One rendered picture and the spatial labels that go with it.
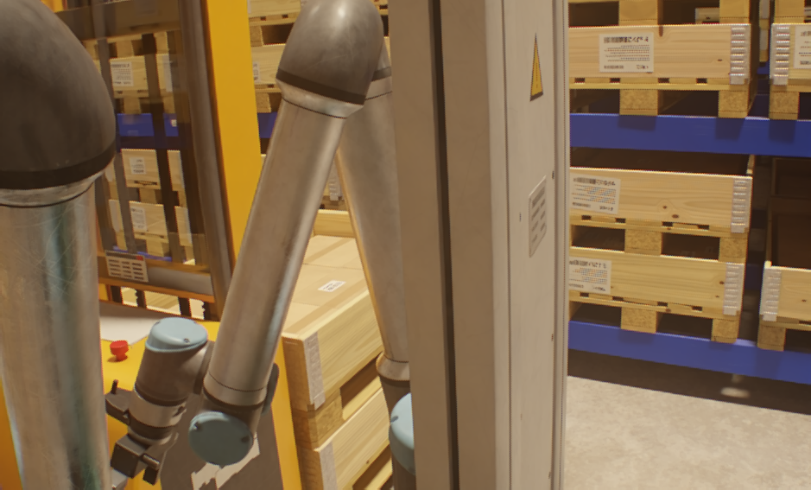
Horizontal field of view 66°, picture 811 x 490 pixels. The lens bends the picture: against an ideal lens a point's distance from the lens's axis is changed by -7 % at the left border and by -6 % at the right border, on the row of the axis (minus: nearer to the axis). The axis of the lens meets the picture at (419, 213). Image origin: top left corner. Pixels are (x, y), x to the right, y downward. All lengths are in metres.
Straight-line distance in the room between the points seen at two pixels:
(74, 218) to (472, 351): 0.29
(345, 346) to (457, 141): 1.59
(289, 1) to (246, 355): 2.64
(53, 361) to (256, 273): 0.36
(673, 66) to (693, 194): 0.49
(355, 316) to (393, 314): 0.96
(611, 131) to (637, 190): 0.25
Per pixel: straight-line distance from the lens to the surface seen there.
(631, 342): 2.98
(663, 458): 2.65
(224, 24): 1.55
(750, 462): 2.71
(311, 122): 0.82
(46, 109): 0.45
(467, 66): 0.38
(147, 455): 1.20
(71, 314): 0.56
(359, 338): 2.02
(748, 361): 2.94
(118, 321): 1.72
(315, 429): 1.91
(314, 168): 0.84
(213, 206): 1.53
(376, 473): 2.37
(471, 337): 0.42
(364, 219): 0.98
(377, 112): 0.95
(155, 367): 1.12
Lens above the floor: 1.49
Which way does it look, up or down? 14 degrees down
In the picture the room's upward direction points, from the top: 3 degrees counter-clockwise
